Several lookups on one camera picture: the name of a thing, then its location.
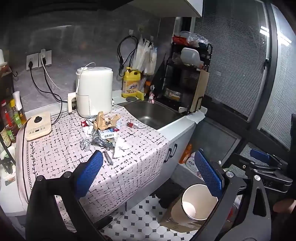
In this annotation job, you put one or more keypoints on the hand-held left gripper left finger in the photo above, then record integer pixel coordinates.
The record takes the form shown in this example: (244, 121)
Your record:
(89, 172)

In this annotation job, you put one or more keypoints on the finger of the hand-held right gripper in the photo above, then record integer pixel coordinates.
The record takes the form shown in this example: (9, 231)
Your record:
(260, 155)
(242, 160)

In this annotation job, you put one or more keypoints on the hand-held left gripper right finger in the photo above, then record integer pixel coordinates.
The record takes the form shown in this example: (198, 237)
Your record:
(208, 173)

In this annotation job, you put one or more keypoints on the foil ball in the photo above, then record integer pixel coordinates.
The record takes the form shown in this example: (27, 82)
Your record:
(85, 144)

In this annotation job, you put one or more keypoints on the brown paper cup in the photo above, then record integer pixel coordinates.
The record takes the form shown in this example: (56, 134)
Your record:
(198, 201)

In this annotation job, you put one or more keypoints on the grey plastic wrapper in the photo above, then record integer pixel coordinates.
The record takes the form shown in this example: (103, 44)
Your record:
(101, 141)

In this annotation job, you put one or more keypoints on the white tissue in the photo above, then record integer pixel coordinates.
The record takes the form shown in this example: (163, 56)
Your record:
(121, 148)

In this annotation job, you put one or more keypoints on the brown paper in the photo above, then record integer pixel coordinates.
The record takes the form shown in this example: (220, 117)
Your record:
(101, 120)

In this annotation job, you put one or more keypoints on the person's right hand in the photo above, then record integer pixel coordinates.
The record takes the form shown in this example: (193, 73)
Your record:
(283, 205)

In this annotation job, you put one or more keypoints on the white laundry detergent bottle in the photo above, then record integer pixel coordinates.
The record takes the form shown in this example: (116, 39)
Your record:
(192, 163)

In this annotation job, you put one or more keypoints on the orange cleaner bottle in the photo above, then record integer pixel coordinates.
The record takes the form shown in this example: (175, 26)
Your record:
(186, 154)

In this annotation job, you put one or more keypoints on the patterned white tablecloth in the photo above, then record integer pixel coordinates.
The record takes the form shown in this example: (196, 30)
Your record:
(69, 139)

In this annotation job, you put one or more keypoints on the white base cabinet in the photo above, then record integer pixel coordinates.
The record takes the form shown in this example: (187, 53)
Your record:
(182, 134)

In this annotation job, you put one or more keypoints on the dark floor bag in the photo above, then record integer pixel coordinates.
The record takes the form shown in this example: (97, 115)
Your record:
(167, 199)

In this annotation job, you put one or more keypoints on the small red wrapper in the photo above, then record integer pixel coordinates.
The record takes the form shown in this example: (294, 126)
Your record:
(84, 122)

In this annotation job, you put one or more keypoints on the white dish cloth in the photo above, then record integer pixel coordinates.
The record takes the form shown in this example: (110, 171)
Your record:
(195, 117)

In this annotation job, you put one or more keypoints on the cardboard box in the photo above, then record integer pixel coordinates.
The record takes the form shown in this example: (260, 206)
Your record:
(170, 226)

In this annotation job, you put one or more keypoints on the red white wrapper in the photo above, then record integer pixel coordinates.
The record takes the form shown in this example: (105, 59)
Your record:
(133, 124)

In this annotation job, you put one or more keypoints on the white air fryer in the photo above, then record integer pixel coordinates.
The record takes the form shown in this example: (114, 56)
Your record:
(94, 92)

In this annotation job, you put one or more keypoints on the wooden cutting board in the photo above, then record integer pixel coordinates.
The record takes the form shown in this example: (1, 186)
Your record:
(200, 90)

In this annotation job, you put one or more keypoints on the steel sink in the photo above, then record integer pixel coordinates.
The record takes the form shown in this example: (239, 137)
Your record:
(150, 113)

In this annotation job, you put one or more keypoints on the round sink strainer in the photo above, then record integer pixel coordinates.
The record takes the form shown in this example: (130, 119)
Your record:
(131, 99)

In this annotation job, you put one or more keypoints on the green label oil bottle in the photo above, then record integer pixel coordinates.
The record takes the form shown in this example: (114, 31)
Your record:
(15, 115)

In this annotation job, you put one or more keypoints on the yellow sponge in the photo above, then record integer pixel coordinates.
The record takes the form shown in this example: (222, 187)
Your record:
(141, 95)

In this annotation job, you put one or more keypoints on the small pink bottle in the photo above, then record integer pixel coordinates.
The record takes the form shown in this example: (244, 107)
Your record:
(152, 96)

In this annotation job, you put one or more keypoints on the dark sauce bottle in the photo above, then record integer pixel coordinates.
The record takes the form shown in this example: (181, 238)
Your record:
(5, 125)

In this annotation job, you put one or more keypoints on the yellow detergent bottle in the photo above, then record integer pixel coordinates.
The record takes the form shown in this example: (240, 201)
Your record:
(131, 85)

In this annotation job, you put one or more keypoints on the black dish rack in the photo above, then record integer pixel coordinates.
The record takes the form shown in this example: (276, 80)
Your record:
(175, 81)

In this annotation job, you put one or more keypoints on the white spray bottle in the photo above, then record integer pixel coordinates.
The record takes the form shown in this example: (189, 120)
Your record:
(18, 102)

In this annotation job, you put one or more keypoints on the white plastic container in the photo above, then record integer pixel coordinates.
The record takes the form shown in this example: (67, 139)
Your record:
(190, 56)

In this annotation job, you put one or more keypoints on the black storage shelf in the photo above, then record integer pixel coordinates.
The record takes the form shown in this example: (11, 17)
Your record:
(5, 83)

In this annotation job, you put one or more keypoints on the hanging plastic bags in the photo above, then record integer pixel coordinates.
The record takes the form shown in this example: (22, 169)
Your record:
(144, 58)

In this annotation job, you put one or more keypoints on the clear plastic bag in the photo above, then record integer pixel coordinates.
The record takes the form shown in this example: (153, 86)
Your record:
(195, 38)

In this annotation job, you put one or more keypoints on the red plastic bag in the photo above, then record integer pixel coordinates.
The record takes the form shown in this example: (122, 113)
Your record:
(180, 39)

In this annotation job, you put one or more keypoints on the grey wall socket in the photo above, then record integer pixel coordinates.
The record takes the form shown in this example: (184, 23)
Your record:
(46, 59)
(32, 61)

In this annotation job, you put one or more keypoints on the white wall cabinet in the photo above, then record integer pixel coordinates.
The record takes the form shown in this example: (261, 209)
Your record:
(171, 7)

